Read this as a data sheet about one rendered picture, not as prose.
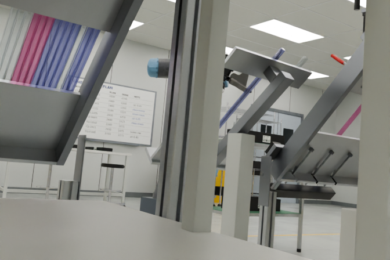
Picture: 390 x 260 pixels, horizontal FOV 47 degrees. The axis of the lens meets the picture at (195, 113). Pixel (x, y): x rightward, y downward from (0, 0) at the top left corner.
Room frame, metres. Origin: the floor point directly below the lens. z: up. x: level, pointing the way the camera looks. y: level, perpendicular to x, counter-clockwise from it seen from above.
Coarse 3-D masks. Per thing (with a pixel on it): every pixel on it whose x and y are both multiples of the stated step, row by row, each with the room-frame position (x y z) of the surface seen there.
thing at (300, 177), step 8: (288, 176) 1.61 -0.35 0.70; (296, 176) 1.64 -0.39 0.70; (304, 176) 1.66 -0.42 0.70; (312, 176) 1.69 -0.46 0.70; (320, 176) 1.72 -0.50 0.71; (328, 176) 1.76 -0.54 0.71; (336, 176) 1.79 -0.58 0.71; (328, 184) 1.73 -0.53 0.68; (336, 184) 1.75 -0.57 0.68; (344, 184) 1.77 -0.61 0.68; (352, 184) 1.80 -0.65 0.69
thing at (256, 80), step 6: (282, 48) 1.26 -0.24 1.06; (276, 54) 1.27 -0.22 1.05; (282, 54) 1.27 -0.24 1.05; (258, 78) 1.32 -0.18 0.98; (252, 84) 1.34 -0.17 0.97; (246, 90) 1.36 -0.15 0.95; (240, 96) 1.38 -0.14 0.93; (246, 96) 1.37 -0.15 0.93; (240, 102) 1.39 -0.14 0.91; (234, 108) 1.40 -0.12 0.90; (228, 114) 1.41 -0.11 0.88; (222, 120) 1.43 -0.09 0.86
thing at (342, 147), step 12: (324, 132) 1.56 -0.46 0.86; (312, 144) 1.56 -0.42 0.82; (324, 144) 1.59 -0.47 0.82; (336, 144) 1.62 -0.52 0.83; (348, 144) 1.65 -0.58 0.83; (300, 156) 1.59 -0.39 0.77; (312, 156) 1.62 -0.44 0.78; (324, 156) 1.65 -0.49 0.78; (336, 156) 1.68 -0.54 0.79; (300, 168) 1.65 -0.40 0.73; (312, 168) 1.68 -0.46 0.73; (324, 168) 1.71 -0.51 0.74; (336, 168) 1.75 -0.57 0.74; (348, 168) 1.78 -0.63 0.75
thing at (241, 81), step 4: (232, 76) 1.48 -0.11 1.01; (236, 76) 1.47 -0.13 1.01; (240, 76) 1.46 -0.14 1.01; (244, 76) 1.46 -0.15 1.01; (232, 80) 1.47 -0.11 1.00; (236, 80) 1.47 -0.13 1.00; (240, 80) 1.47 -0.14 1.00; (244, 80) 1.46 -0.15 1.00; (232, 84) 1.47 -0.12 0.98; (236, 84) 1.47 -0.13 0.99; (240, 84) 1.47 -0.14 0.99; (244, 84) 1.47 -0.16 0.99; (240, 88) 1.46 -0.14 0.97; (244, 88) 1.46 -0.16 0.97
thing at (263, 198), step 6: (264, 156) 1.56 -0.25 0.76; (270, 156) 1.54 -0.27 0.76; (264, 162) 1.56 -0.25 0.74; (270, 162) 1.53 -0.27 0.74; (264, 168) 1.56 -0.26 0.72; (270, 168) 1.53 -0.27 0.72; (264, 174) 1.55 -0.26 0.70; (270, 174) 1.53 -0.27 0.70; (264, 180) 1.55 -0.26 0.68; (264, 186) 1.55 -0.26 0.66; (264, 192) 1.55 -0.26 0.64; (258, 198) 1.57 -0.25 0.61; (264, 198) 1.55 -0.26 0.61; (258, 204) 1.57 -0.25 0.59; (264, 204) 1.55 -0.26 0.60
